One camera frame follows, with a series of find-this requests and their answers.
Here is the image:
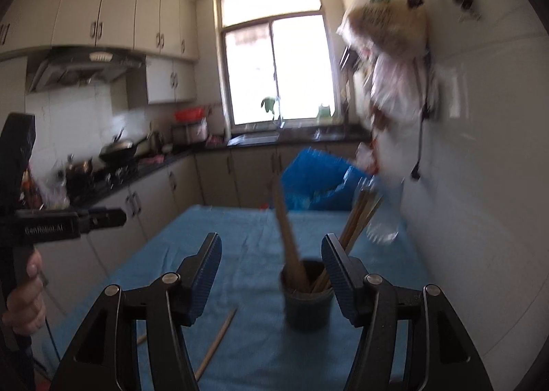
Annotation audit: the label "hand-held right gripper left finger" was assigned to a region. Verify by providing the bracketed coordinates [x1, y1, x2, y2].
[50, 232, 223, 391]

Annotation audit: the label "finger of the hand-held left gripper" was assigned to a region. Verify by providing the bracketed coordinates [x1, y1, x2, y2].
[78, 207, 127, 238]

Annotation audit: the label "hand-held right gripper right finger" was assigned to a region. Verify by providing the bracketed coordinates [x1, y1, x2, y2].
[321, 233, 494, 391]

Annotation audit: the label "black chopstick cup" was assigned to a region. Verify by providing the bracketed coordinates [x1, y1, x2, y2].
[280, 259, 334, 332]

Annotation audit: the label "thin bamboo chopstick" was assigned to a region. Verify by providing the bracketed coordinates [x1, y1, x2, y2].
[311, 190, 365, 293]
[315, 189, 372, 292]
[324, 197, 384, 289]
[319, 191, 378, 291]

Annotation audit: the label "person's left hand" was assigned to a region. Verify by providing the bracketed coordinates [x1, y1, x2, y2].
[2, 249, 46, 337]

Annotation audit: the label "dark metal kettle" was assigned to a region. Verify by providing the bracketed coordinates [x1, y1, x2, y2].
[64, 155, 95, 200]

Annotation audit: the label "gas stove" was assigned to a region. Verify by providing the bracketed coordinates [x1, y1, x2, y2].
[92, 159, 142, 186]

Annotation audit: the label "blue terry cloth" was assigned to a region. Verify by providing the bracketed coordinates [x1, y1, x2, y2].
[43, 204, 430, 391]

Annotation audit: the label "black wok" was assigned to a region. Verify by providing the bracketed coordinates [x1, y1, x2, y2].
[98, 129, 149, 162]

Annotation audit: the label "clear plastic container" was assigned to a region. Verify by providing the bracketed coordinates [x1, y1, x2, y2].
[364, 176, 405, 246]

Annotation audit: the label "beige lower kitchen cabinets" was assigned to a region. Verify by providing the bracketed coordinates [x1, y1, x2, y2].
[43, 140, 370, 289]

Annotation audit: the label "beige kitchen cabinets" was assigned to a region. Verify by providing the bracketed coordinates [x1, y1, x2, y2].
[0, 0, 200, 104]
[43, 140, 370, 289]

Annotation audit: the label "blue plastic bag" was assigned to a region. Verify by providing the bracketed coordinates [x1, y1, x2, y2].
[281, 148, 376, 212]

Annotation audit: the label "metal kitchen rack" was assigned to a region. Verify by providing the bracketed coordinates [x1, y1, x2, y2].
[172, 118, 209, 145]

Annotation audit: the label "person's dark pants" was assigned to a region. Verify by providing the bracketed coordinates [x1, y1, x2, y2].
[0, 348, 37, 391]

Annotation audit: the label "black kitchen countertop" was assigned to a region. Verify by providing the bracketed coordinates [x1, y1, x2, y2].
[43, 125, 372, 207]

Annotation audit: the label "metal range hood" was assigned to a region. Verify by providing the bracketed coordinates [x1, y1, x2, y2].
[26, 50, 147, 93]

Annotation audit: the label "kitchen sink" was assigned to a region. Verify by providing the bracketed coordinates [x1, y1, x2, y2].
[227, 133, 279, 147]

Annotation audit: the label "kitchen window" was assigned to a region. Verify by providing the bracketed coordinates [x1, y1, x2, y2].
[213, 0, 339, 138]

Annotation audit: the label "white plastic bag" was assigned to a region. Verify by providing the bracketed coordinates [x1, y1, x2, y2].
[369, 52, 430, 147]

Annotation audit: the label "beige upper kitchen cabinets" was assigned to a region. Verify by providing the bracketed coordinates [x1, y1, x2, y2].
[0, 0, 200, 104]

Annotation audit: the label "printed plastic bag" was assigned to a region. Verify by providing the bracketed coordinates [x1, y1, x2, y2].
[337, 0, 430, 57]

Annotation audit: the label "black hanging cable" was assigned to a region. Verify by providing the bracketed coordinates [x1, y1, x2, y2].
[411, 114, 431, 181]

